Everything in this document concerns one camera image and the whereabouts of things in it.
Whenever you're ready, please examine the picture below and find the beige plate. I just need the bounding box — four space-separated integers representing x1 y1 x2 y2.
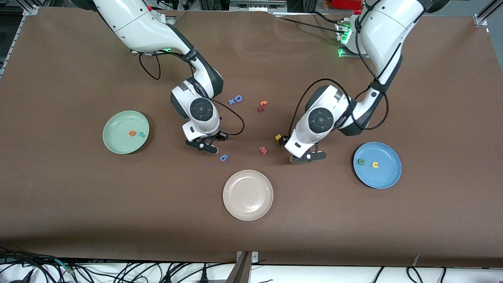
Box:
222 169 274 221

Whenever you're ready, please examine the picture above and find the pale green plate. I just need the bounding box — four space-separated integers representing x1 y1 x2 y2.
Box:
103 110 150 154

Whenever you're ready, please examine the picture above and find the blue plate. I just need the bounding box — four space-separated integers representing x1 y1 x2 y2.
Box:
353 141 402 189

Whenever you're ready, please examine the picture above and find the grey electronics unit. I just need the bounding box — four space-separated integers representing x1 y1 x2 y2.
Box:
230 0 287 13

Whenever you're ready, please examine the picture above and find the red box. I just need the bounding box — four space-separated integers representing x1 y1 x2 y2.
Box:
330 0 364 10

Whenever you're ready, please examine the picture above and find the aluminium corner profile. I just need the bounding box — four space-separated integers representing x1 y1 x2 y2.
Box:
22 0 40 16
474 0 499 27

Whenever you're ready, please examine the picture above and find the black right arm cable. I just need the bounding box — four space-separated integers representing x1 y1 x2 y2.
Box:
139 51 245 137

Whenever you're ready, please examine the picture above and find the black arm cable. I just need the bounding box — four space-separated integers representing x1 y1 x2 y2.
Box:
139 51 245 137
289 8 403 138

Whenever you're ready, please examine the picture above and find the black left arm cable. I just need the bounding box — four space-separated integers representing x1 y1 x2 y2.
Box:
289 8 403 138

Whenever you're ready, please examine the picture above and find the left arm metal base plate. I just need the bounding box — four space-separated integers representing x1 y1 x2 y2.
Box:
336 20 360 59

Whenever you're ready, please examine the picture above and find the black base cable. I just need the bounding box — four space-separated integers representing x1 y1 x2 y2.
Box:
312 11 343 23
273 17 341 32

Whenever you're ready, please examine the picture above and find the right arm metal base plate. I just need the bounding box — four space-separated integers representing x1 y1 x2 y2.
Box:
130 16 174 53

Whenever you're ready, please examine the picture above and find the grey metal table bracket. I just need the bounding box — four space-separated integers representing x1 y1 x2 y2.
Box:
226 251 260 283

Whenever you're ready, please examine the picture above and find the teal tipped floor cable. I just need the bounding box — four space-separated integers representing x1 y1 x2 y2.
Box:
55 259 74 274

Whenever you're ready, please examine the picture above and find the aluminium table edge rail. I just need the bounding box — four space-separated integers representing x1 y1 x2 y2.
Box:
0 16 25 77

